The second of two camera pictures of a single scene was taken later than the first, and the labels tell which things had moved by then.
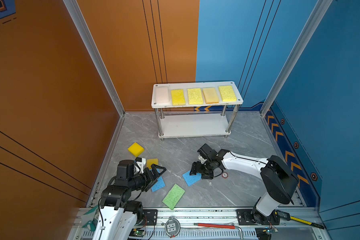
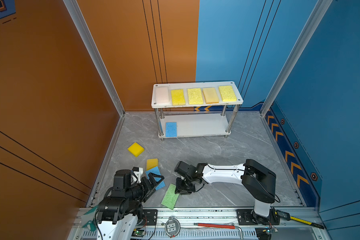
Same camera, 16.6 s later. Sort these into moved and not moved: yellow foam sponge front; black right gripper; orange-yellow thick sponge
Moved: black right gripper
Not moved: yellow foam sponge front; orange-yellow thick sponge
